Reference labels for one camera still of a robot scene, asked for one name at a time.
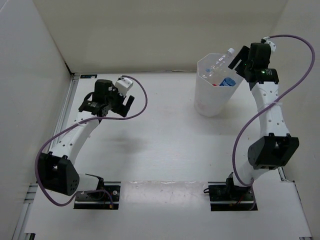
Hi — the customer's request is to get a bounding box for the blue label small bottle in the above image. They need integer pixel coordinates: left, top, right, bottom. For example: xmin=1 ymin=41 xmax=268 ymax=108
xmin=219 ymin=77 xmax=237 ymax=87

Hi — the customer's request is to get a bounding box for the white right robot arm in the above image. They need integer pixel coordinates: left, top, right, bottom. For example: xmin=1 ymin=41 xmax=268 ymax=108
xmin=224 ymin=42 xmax=299 ymax=200

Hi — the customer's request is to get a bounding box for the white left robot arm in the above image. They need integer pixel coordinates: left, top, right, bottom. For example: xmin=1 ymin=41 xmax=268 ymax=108
xmin=37 ymin=77 xmax=135 ymax=196

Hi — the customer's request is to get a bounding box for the white plastic bin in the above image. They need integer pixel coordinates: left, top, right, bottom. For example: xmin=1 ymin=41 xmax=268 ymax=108
xmin=194 ymin=53 xmax=243 ymax=117

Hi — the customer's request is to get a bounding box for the black xdof logo sticker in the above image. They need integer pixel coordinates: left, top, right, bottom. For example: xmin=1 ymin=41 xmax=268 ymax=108
xmin=80 ymin=74 xmax=98 ymax=79

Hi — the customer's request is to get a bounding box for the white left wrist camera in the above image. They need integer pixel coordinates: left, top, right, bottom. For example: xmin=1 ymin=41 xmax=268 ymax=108
xmin=114 ymin=77 xmax=134 ymax=96

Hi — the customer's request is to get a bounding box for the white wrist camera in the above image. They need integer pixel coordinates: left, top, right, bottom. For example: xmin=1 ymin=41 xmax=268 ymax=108
xmin=114 ymin=77 xmax=134 ymax=96
xmin=260 ymin=36 xmax=277 ymax=53

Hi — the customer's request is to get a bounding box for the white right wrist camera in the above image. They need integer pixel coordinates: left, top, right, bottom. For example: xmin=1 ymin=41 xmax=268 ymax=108
xmin=260 ymin=36 xmax=277 ymax=53

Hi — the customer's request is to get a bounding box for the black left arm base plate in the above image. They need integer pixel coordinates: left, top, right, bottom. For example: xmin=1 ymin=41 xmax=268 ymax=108
xmin=73 ymin=181 xmax=121 ymax=210

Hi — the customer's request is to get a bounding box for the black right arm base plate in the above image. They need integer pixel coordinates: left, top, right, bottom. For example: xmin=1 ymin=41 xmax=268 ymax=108
xmin=203 ymin=181 xmax=258 ymax=212

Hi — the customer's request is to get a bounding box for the left aluminium frame rail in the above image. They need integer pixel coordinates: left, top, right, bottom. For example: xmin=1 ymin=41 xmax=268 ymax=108
xmin=9 ymin=72 xmax=81 ymax=240

